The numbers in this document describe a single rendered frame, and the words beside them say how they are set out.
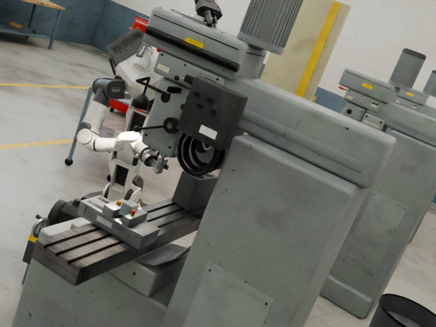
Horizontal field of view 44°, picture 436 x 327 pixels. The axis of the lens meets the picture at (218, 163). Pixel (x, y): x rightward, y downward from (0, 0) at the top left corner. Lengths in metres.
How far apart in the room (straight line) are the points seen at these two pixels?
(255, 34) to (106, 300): 1.37
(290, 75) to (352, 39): 7.43
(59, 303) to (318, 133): 1.51
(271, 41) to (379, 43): 9.17
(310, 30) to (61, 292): 2.45
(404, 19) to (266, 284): 9.53
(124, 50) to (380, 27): 8.85
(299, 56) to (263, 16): 1.86
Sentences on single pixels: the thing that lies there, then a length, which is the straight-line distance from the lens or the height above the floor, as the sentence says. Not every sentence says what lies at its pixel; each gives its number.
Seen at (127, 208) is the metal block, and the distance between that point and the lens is 2.43.
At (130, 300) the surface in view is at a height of 0.65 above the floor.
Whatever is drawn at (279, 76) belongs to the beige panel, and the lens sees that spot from 4.07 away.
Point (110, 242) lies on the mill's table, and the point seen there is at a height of 0.91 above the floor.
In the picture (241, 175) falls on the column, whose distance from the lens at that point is 2.07.
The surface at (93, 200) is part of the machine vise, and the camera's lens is 2.55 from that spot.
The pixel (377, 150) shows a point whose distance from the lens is 2.05.
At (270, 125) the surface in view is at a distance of 2.14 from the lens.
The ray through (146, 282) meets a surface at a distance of 2.46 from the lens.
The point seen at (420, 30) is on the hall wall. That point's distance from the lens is 11.26.
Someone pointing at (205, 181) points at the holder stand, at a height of 1.08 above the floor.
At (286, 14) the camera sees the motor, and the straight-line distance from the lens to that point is 2.21.
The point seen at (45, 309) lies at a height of 0.34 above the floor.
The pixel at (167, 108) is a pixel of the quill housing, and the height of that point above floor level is 1.51.
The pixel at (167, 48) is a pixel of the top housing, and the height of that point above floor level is 1.75.
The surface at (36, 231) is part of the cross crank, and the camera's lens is 2.99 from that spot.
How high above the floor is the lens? 1.98
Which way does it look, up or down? 15 degrees down
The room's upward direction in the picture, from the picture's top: 21 degrees clockwise
